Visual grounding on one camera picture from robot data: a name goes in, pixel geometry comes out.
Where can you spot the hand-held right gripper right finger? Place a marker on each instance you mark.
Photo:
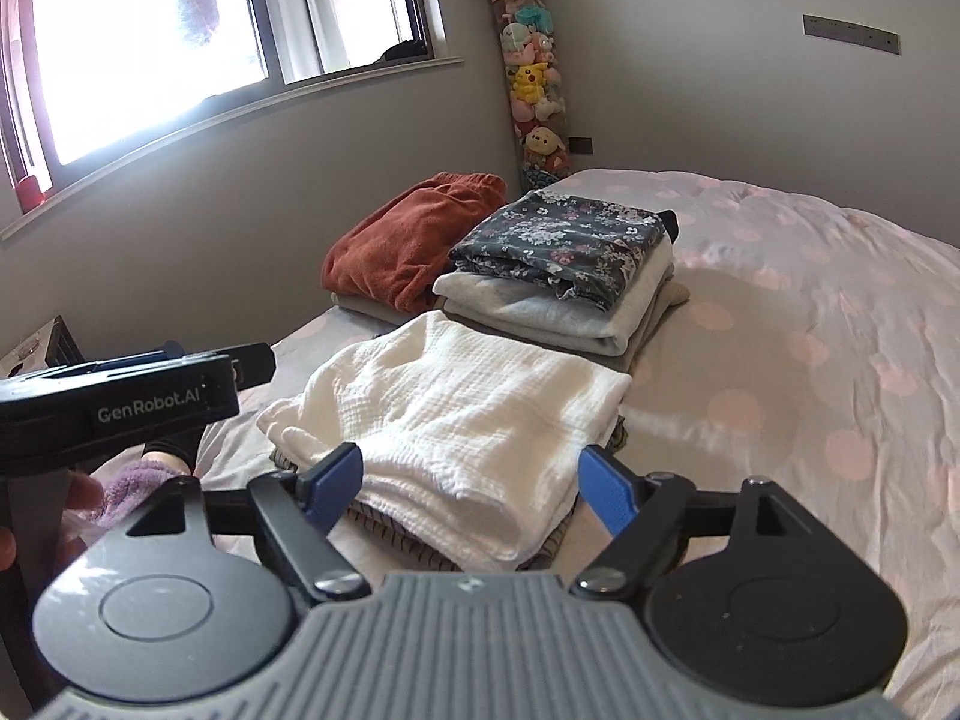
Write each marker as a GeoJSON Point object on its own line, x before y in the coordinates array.
{"type": "Point", "coordinates": [607, 487]}

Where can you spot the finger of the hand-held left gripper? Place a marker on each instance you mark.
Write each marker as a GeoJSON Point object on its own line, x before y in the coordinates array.
{"type": "Point", "coordinates": [255, 366]}

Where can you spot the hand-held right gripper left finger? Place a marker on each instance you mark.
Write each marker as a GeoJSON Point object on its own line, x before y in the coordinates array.
{"type": "Point", "coordinates": [334, 484]}

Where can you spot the white crinkle shirt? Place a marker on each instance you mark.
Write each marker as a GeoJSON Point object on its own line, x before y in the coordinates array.
{"type": "Point", "coordinates": [450, 420]}

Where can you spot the person's left hand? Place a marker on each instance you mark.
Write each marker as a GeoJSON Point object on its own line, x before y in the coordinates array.
{"type": "Point", "coordinates": [86, 495]}

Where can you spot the striped folded garment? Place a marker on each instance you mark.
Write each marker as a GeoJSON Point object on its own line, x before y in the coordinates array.
{"type": "Point", "coordinates": [555, 540]}

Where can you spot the dark crate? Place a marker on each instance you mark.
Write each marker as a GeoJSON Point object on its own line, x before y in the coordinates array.
{"type": "Point", "coordinates": [41, 349]}

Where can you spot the beige folded garments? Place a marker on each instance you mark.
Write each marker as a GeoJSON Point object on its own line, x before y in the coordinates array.
{"type": "Point", "coordinates": [540, 315]}

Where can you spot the rust red folded garment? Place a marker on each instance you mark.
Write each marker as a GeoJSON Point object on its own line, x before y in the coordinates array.
{"type": "Point", "coordinates": [412, 240]}

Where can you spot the red item on sill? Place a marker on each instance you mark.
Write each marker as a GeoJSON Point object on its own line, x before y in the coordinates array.
{"type": "Point", "coordinates": [30, 193]}

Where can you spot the bed with polka dot sheet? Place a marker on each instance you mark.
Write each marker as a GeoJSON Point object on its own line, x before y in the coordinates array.
{"type": "Point", "coordinates": [787, 315]}

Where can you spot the dark floral folded garment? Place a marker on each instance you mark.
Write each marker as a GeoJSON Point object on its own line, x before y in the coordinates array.
{"type": "Point", "coordinates": [555, 240]}

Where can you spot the dark navy cloth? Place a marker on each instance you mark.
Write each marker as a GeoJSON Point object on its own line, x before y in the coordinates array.
{"type": "Point", "coordinates": [670, 223]}

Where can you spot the window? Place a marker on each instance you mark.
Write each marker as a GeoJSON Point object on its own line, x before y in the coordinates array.
{"type": "Point", "coordinates": [150, 37]}

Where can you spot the clear tube of plush toys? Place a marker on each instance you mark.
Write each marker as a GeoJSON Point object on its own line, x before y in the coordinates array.
{"type": "Point", "coordinates": [534, 90]}

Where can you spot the wall socket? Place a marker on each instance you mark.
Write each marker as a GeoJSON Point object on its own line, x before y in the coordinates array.
{"type": "Point", "coordinates": [581, 145]}

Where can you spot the grey wall plate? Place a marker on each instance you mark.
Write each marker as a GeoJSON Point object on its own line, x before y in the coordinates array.
{"type": "Point", "coordinates": [851, 34]}

